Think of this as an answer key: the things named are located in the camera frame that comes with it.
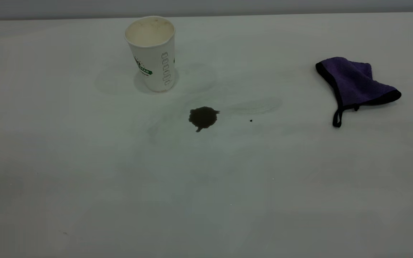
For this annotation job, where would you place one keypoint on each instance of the white paper coffee cup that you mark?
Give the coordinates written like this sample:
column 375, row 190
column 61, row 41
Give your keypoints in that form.
column 154, row 53

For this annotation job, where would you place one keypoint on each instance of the purple cloth with black trim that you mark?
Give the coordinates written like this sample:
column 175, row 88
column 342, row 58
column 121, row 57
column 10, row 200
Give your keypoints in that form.
column 353, row 80

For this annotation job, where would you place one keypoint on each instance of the dark coffee spill puddle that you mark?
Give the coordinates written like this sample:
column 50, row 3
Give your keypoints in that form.
column 203, row 117

